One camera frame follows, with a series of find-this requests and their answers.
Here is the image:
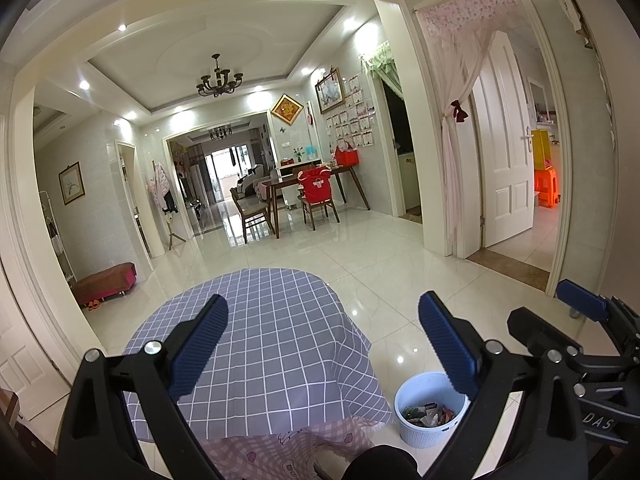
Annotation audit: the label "white panel door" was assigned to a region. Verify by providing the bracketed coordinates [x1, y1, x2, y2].
[470, 30, 536, 251]

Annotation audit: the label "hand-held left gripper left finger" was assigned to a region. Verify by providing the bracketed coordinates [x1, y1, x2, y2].
[55, 294, 231, 480]

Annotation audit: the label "red gift box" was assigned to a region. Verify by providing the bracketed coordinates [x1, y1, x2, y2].
[334, 137, 362, 167]

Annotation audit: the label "wooden chair grey cushion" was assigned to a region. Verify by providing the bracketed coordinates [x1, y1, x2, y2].
[231, 191, 276, 245]

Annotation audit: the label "white plastic bin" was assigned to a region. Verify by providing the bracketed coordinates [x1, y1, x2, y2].
[394, 371, 472, 449]

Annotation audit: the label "white entrance door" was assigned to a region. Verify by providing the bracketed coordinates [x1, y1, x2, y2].
[0, 280, 73, 421]

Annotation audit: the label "white sideboard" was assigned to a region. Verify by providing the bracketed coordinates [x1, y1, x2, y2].
[277, 160, 321, 211]

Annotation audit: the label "red cushioned bench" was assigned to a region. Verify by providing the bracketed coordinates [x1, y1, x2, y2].
[70, 261, 138, 306]

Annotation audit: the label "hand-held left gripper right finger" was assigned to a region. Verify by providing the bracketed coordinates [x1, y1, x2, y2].
[418, 290, 586, 480]

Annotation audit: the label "orange plastic stool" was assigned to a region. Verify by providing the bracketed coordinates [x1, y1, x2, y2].
[532, 167, 561, 209]

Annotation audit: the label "black chandelier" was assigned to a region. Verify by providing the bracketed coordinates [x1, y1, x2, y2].
[196, 53, 244, 98]

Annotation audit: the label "heap of wrappers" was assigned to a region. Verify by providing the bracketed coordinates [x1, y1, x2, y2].
[402, 401, 457, 431]

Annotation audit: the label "pink printed blanket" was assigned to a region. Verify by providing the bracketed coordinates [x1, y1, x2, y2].
[117, 390, 381, 480]

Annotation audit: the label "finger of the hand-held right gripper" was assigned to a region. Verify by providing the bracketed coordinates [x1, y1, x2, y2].
[506, 306, 626, 376]
[556, 279, 640, 346]

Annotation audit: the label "wooden tripod stand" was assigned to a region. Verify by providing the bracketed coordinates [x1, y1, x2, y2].
[165, 212, 187, 251]

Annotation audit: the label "wooden dining table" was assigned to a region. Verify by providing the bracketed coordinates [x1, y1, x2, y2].
[262, 162, 371, 240]

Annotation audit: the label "green curtain valance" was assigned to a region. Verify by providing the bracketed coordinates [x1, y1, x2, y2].
[361, 42, 393, 76]

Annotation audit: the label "grey armchair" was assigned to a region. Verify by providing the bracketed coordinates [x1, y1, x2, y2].
[230, 164, 268, 198]

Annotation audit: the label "checkered cloth round table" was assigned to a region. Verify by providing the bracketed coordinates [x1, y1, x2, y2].
[122, 267, 393, 436]

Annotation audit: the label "small framed picture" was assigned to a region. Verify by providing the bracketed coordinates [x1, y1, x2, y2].
[58, 161, 82, 206]

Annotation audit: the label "wooden dining chair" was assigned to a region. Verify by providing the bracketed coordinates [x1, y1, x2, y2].
[297, 165, 341, 231]

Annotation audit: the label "diamond red gold wall ornament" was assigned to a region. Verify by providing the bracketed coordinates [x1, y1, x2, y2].
[270, 92, 304, 126]

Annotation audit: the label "large framed picture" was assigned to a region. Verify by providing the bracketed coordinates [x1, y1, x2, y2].
[314, 67, 347, 115]

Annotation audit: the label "white appliance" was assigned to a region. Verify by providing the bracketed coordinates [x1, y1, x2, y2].
[397, 149, 422, 213]

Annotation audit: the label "rows of wall certificates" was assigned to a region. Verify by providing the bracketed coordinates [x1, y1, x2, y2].
[325, 74, 376, 150]

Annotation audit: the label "hanging pink white jacket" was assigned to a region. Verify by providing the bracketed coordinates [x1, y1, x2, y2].
[146, 161, 173, 208]

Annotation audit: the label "pink lace curtain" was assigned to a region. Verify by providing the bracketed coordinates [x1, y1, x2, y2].
[415, 0, 521, 258]

